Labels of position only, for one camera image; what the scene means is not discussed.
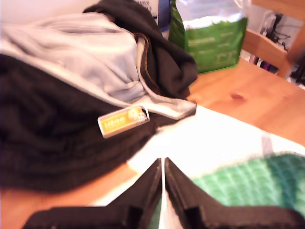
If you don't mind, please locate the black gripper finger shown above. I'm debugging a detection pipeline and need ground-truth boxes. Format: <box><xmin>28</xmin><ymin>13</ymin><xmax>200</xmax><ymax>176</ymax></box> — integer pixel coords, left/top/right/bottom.
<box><xmin>108</xmin><ymin>158</ymin><xmax>163</xmax><ymax>229</ymax></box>
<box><xmin>165</xmin><ymin>157</ymin><xmax>223</xmax><ymax>229</ymax></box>

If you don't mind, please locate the green wave-patterned zipper pouch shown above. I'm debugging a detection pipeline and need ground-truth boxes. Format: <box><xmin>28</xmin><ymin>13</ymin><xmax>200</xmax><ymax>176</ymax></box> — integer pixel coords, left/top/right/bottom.
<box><xmin>150</xmin><ymin>152</ymin><xmax>305</xmax><ymax>229</ymax></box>

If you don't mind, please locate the printed white paper sheet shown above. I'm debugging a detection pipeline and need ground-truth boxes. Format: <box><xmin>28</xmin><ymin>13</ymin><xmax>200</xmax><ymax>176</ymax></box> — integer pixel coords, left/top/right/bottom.
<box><xmin>92</xmin><ymin>104</ymin><xmax>305</xmax><ymax>229</ymax></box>

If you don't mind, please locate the small rectangular LeRobot sticker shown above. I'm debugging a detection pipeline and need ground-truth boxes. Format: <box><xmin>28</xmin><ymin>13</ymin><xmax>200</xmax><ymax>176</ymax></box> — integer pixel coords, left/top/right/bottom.
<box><xmin>97</xmin><ymin>104</ymin><xmax>151</xmax><ymax>139</ymax></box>

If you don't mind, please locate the black hoodie with grey lining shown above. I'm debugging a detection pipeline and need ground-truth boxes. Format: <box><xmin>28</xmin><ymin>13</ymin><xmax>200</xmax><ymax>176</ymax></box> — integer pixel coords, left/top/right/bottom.
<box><xmin>0</xmin><ymin>0</ymin><xmax>198</xmax><ymax>194</ymax></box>

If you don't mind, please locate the silver and green Canagan bag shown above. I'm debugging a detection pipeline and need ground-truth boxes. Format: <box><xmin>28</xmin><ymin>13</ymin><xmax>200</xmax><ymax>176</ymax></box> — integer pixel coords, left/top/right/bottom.
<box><xmin>168</xmin><ymin>0</ymin><xmax>249</xmax><ymax>74</ymax></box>

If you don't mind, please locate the wooden chair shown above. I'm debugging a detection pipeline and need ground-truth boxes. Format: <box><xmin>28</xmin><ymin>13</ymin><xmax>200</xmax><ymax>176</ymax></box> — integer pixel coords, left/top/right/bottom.
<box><xmin>242</xmin><ymin>0</ymin><xmax>305</xmax><ymax>79</ymax></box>

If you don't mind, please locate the black equipment with cables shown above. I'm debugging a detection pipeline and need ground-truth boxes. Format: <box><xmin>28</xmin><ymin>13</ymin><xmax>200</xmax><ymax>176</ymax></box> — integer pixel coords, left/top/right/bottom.
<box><xmin>259</xmin><ymin>13</ymin><xmax>293</xmax><ymax>52</ymax></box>

